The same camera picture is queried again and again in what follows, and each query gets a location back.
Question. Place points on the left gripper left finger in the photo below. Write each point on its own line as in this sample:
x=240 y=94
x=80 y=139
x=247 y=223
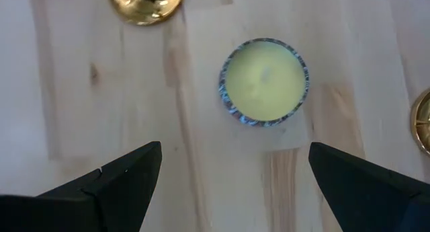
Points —
x=127 y=185

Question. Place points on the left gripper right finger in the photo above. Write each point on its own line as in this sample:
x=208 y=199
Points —
x=363 y=198

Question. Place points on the pale candle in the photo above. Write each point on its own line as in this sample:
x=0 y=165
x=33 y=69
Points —
x=263 y=80

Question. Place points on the gold candlestick holder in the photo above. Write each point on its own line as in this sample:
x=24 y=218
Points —
x=423 y=124
x=148 y=10

